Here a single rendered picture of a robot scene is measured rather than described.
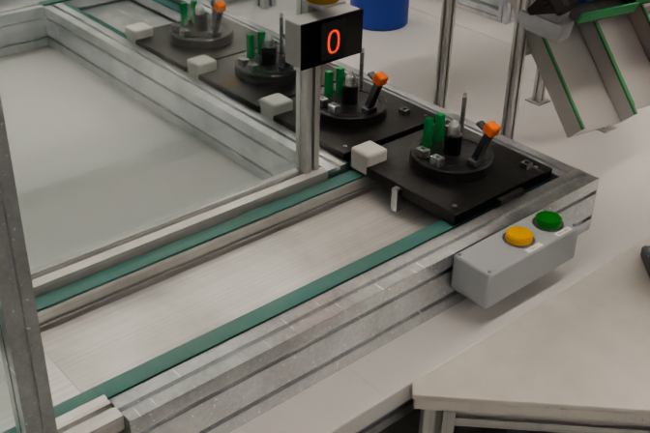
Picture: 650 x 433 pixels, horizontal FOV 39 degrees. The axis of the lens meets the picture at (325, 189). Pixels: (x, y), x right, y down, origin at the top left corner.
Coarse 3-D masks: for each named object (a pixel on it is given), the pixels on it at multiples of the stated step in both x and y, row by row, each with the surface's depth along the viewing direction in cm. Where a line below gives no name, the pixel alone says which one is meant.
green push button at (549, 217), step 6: (540, 216) 140; (546, 216) 140; (552, 216) 140; (558, 216) 140; (540, 222) 139; (546, 222) 139; (552, 222) 139; (558, 222) 139; (546, 228) 139; (552, 228) 139
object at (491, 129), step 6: (480, 126) 146; (486, 126) 145; (492, 126) 145; (498, 126) 145; (486, 132) 146; (492, 132) 145; (498, 132) 146; (486, 138) 146; (480, 144) 148; (486, 144) 147; (480, 150) 148; (486, 150) 149; (474, 156) 150; (480, 156) 149
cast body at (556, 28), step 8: (520, 16) 149; (528, 16) 146; (536, 16) 145; (544, 16) 144; (552, 16) 143; (560, 16) 144; (528, 24) 146; (536, 24) 146; (544, 24) 145; (552, 24) 144; (560, 24) 144; (568, 24) 144; (536, 32) 146; (544, 32) 145; (552, 32) 144; (560, 32) 144; (568, 32) 146; (552, 40) 145; (560, 40) 145
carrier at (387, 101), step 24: (336, 72) 173; (360, 72) 174; (336, 96) 173; (360, 96) 173; (384, 96) 178; (336, 120) 166; (360, 120) 165; (384, 120) 169; (408, 120) 169; (336, 144) 160
